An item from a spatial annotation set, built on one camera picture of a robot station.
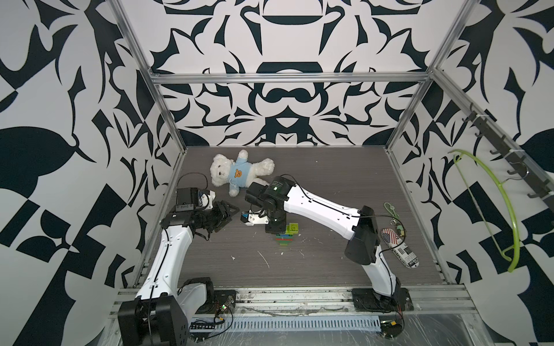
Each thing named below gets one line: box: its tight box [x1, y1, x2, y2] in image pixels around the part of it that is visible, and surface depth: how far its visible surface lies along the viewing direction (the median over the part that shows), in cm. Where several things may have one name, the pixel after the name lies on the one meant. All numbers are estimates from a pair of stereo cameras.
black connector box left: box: [189, 321, 216, 330], surface depth 74 cm
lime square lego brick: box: [289, 222, 299, 234], surface depth 79 cm
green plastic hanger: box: [447, 149, 521, 273], surface depth 65 cm
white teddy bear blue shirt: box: [209, 149, 275, 197], surface depth 101 cm
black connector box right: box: [380, 320, 403, 339], surface depth 73 cm
